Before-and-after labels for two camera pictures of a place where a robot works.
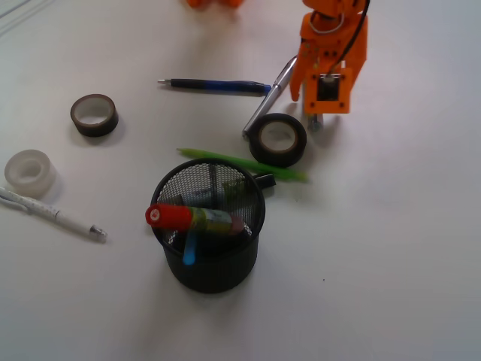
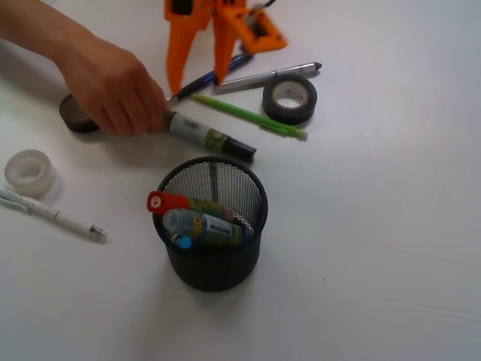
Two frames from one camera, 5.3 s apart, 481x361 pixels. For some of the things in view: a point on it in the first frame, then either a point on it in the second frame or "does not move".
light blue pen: (189, 249) → (183, 241)
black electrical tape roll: (276, 138) → (290, 98)
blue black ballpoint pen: (246, 87) → (207, 80)
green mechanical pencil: (282, 173) → (241, 113)
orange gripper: (334, 34) → (228, 24)
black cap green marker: (249, 185) → (189, 127)
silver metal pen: (272, 95) → (290, 71)
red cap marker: (184, 217) → (164, 201)
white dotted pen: (13, 200) does not move
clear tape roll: (29, 173) does not move
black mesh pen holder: (219, 250) does not move
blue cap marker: (315, 125) → (194, 222)
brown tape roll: (95, 115) → (75, 118)
